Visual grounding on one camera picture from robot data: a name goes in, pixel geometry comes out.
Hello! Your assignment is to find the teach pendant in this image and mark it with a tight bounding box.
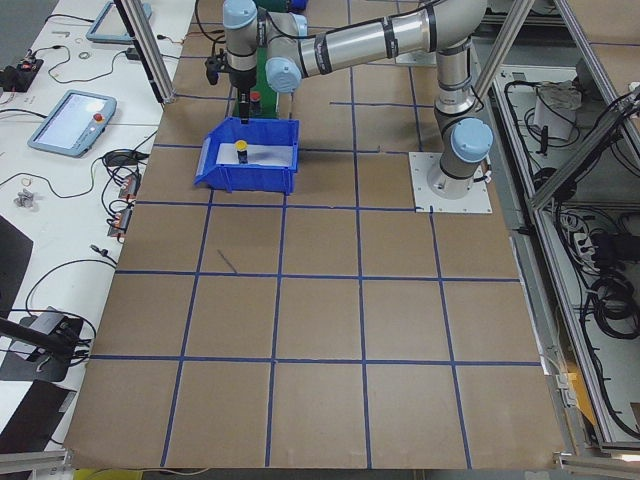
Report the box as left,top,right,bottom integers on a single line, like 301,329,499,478
86,1,133,45
27,90,117,158

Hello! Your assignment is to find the white foam pad left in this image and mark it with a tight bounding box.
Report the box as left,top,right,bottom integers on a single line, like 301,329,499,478
216,143,294,167

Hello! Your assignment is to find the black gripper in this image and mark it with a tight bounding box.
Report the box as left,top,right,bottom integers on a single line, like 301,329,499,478
236,74,254,124

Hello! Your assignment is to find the black power adapter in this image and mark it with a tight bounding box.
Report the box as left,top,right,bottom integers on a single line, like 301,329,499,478
125,47,141,61

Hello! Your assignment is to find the green conveyor belt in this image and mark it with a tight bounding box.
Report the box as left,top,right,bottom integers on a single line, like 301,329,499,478
250,47,279,119

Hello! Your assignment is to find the yellow push button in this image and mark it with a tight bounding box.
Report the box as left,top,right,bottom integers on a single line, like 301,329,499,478
234,140,248,164

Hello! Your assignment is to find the black camera stand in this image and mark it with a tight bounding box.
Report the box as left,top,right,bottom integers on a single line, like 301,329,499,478
1,308,83,382

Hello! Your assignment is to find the teach pendant far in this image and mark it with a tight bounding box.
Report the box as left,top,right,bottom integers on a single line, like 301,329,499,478
86,1,133,45

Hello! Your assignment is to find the blue left plastic bin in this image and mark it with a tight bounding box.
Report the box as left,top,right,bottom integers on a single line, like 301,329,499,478
194,117,299,195

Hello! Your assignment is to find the teach pendant near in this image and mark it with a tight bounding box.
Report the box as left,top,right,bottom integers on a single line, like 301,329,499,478
27,90,117,158

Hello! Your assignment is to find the aluminium frame post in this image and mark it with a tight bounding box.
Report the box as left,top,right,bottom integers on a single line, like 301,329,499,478
114,0,176,105

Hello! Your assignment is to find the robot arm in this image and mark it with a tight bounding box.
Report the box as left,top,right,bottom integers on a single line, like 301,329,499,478
206,1,493,200

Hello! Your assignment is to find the aluminium frame rack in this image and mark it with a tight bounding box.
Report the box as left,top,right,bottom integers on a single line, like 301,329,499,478
477,1,639,460

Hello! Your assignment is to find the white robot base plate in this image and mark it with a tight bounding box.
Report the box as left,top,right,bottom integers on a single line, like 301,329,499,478
409,152,492,214

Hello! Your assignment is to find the red push button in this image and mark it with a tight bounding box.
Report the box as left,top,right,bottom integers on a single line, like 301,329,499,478
250,91,262,114

